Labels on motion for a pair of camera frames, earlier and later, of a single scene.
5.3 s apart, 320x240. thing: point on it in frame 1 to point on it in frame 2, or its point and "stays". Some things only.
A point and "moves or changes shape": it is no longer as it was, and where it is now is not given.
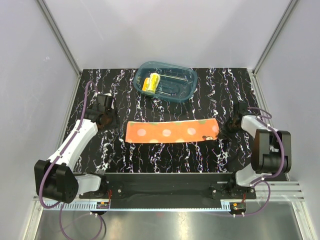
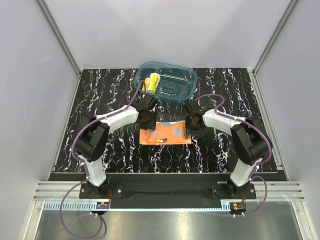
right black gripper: x=223 y=134 to x=191 y=132
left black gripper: x=113 y=112 to x=151 y=126
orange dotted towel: x=172 y=131 moves or changes shape
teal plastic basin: x=177 y=83 stays
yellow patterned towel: x=150 y=83 stays
